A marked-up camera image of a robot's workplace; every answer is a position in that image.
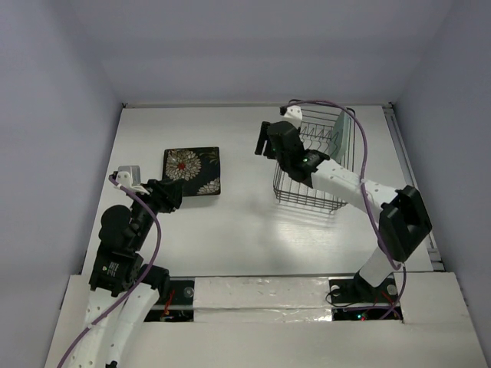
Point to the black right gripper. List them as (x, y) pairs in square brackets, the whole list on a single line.
[(271, 139)]

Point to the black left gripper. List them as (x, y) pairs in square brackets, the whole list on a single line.
[(167, 193)]

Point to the wire dish rack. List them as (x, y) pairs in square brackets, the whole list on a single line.
[(296, 189)]

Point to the pale green plate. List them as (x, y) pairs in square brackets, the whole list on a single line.
[(340, 134)]

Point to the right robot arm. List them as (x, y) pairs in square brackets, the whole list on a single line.
[(398, 217)]

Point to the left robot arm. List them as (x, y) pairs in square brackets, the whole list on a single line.
[(122, 286)]

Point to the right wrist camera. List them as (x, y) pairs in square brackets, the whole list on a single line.
[(292, 114)]

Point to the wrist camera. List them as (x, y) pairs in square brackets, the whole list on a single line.
[(292, 114), (127, 177)]

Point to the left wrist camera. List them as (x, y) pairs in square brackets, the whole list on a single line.
[(127, 177)]

